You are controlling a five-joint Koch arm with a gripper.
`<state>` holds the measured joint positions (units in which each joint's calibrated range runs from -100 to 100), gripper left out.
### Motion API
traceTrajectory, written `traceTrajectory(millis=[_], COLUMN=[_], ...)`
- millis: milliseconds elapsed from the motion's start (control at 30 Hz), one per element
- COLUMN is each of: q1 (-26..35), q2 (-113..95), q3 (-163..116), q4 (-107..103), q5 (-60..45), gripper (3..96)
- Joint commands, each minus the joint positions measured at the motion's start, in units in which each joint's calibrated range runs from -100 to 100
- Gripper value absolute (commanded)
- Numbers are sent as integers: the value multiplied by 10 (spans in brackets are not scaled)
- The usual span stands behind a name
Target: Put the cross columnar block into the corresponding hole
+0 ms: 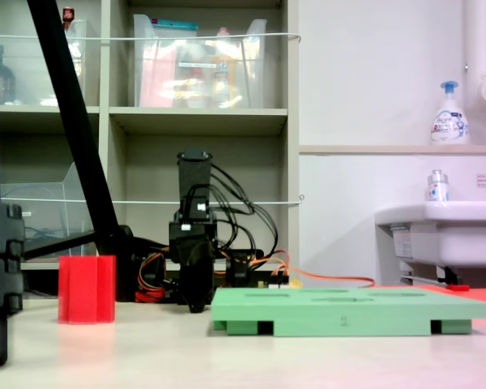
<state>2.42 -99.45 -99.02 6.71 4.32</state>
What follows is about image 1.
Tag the pink flat package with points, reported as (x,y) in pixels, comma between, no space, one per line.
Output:
(158,81)

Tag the white foam soap pump bottle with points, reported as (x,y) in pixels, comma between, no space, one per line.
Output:
(449,121)

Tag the green shape hole board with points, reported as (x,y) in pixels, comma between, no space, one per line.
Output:
(348,312)

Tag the black tripod brace bar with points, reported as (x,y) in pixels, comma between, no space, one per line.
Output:
(56,245)

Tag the large clear plastic bin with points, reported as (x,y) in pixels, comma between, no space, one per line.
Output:
(194,73)

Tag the small red flat piece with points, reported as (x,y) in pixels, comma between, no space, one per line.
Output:
(457,287)

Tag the dark glass bottle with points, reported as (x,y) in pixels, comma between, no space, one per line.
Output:
(2,81)

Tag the beige shelf unit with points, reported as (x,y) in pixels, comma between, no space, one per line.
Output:
(194,117)

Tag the orange label bottle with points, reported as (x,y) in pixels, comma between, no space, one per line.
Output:
(223,73)

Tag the white sink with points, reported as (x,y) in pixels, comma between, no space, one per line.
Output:
(449,235)

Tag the red cross columnar block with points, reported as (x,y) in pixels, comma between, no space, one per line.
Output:
(87,289)

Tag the notched black stack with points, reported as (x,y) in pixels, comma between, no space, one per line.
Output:
(2,263)

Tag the small clear sanitizer bottle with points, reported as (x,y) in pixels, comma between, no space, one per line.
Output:
(437,188)

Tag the circuit board with green terminal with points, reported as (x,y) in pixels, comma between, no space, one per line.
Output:
(277,281)

